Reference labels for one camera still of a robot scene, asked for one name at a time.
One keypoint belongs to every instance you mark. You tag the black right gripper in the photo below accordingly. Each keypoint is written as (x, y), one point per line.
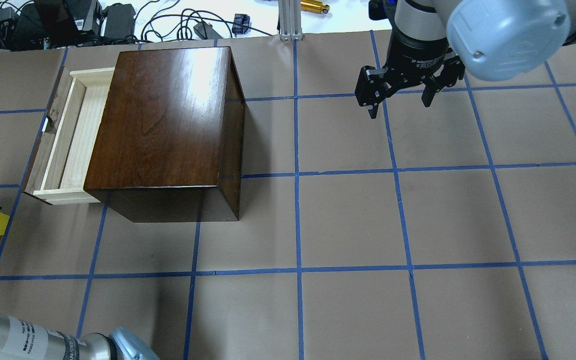
(416, 56)

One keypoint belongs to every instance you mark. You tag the black power adapter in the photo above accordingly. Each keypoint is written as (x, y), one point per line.
(119, 21)

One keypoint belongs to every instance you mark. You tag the aluminium frame post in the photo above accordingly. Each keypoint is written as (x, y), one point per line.
(290, 20)

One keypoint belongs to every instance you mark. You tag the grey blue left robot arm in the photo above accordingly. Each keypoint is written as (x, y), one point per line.
(24, 340)

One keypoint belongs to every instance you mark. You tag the yellow cylindrical tool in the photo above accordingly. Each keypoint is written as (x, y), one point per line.
(314, 6)

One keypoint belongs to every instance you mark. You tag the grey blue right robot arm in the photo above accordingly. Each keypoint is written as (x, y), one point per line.
(496, 39)

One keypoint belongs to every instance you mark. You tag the light wooden drawer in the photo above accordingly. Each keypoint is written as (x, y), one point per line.
(60, 160)

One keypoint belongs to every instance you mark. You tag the dark wooden drawer cabinet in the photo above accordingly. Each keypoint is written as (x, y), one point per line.
(169, 146)

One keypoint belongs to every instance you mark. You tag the blue small connector box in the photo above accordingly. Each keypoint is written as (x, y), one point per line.
(240, 24)

